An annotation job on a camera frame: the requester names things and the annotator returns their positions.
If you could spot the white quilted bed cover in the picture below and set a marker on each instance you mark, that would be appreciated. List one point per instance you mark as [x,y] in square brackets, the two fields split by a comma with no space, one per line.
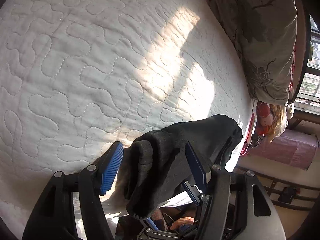
[77,75]

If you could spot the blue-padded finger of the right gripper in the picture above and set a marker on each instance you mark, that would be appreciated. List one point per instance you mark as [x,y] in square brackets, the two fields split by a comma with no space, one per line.
[150,224]
[195,195]

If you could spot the stuffed toy in plastic bag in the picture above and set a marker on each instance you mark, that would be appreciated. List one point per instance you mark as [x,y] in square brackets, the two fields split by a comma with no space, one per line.
[272,120]

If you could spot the pink covered bench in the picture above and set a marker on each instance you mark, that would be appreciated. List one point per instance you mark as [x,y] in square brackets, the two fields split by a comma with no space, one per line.
[292,148]

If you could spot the black pants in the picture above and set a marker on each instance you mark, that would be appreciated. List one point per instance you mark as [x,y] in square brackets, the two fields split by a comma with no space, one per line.
[155,163]

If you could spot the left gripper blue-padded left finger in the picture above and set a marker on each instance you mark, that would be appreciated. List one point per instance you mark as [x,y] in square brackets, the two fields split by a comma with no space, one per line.
[107,167]

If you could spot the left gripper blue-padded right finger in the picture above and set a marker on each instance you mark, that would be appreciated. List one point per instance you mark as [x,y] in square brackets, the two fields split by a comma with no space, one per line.
[199,167]

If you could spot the beige floral pillow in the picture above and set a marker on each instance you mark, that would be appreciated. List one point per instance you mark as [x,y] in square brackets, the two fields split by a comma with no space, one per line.
[263,33]

